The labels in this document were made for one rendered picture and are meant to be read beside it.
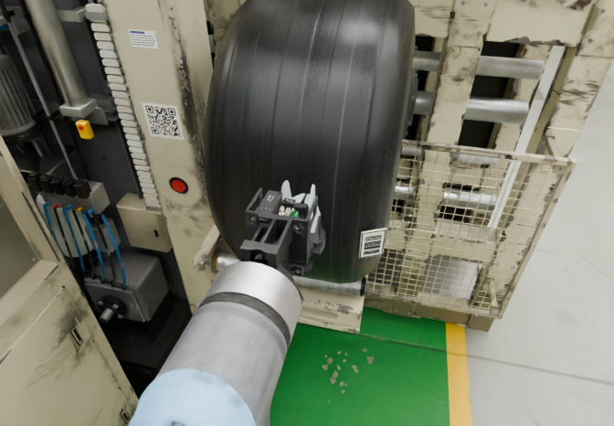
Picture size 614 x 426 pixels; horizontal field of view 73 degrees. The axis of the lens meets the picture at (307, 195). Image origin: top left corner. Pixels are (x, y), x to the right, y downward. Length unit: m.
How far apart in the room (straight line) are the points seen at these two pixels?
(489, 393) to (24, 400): 1.55
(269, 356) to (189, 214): 0.69
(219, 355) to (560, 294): 2.16
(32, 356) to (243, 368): 0.85
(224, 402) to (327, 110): 0.39
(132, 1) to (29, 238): 0.58
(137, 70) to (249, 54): 0.29
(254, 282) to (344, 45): 0.37
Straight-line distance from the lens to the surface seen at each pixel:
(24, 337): 1.11
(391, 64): 0.62
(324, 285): 0.92
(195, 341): 0.35
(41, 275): 1.12
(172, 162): 0.93
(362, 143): 0.58
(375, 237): 0.64
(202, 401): 0.31
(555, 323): 2.26
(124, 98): 0.93
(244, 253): 0.41
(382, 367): 1.88
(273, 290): 0.38
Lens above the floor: 1.62
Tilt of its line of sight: 38 degrees down
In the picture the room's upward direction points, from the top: straight up
